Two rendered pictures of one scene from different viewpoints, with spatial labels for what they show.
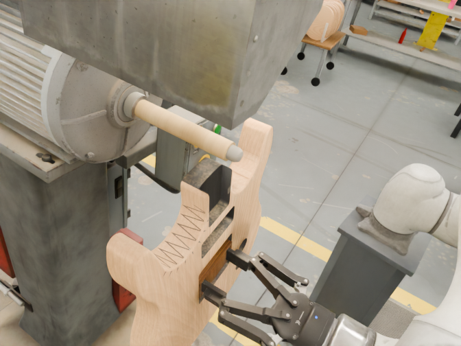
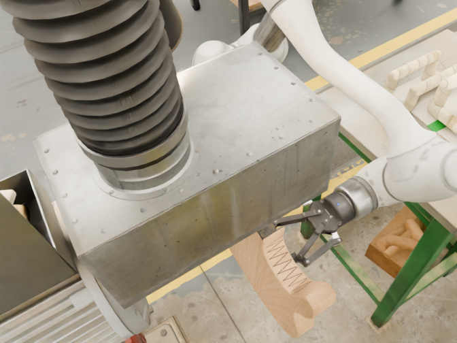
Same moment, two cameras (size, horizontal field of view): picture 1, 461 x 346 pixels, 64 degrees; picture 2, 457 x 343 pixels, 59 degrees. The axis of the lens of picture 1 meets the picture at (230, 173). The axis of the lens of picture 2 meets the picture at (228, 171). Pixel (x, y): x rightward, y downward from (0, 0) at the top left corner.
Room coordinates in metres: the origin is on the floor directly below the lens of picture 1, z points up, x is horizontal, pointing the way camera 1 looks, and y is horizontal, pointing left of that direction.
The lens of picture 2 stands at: (0.21, 0.31, 1.85)
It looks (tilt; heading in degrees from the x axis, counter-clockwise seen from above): 53 degrees down; 311
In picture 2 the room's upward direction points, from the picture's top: 8 degrees counter-clockwise
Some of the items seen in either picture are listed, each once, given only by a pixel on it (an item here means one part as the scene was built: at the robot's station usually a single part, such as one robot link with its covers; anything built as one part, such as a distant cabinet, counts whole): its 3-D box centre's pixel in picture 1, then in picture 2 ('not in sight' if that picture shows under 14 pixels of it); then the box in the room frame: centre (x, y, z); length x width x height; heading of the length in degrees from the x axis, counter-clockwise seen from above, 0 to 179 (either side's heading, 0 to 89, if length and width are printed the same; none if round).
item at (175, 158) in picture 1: (162, 145); not in sight; (0.83, 0.20, 0.99); 0.24 x 0.21 x 0.26; 66
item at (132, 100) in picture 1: (136, 106); not in sight; (0.55, 0.18, 1.25); 0.05 x 0.02 x 0.05; 156
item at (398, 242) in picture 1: (385, 220); not in sight; (1.03, -0.59, 0.73); 0.22 x 0.18 x 0.06; 58
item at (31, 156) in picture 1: (39, 117); not in sight; (0.67, 0.44, 1.11); 0.36 x 0.24 x 0.04; 66
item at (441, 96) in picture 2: not in sight; (439, 99); (0.25, -0.62, 1.07); 0.03 x 0.03 x 0.09
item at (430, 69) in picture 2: not in sight; (430, 67); (0.32, -0.84, 0.99); 0.03 x 0.03 x 0.09
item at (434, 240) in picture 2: not in sight; (404, 283); (0.10, -0.40, 0.45); 0.05 x 0.05 x 0.90; 66
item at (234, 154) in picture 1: (235, 154); not in sight; (0.47, 0.00, 1.25); 0.02 x 0.02 x 0.02; 66
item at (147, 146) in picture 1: (147, 145); not in sight; (0.77, 0.22, 1.02); 0.19 x 0.04 x 0.04; 156
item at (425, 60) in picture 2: not in sight; (414, 65); (0.36, -0.76, 1.04); 0.20 x 0.03 x 0.03; 65
